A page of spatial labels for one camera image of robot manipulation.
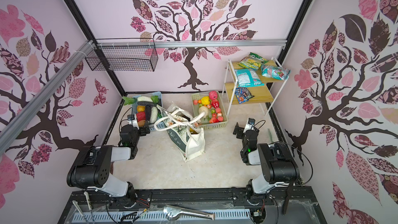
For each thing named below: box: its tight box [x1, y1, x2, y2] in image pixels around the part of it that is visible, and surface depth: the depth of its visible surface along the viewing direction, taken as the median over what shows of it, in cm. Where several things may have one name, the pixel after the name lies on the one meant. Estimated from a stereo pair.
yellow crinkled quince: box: [201, 95, 210, 106], surface depth 112 cm
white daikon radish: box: [149, 106, 159, 124], surface depth 105 cm
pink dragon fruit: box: [208, 90, 219, 101], surface depth 109 cm
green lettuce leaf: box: [122, 95, 138, 106], surface depth 105 cm
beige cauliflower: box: [198, 105, 209, 119], surface depth 106 cm
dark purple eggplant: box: [145, 104, 152, 122], surface depth 103 cm
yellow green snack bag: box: [237, 51, 269, 71], surface depth 89 cm
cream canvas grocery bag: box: [153, 101, 206, 163], surface depth 81 cm
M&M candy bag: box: [234, 86, 255, 105], surface depth 97 cm
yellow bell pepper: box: [136, 105, 146, 113], surface depth 106 cm
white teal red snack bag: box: [261, 64, 291, 81], surface depth 79 cm
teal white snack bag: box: [234, 68, 265, 88], surface depth 79 cm
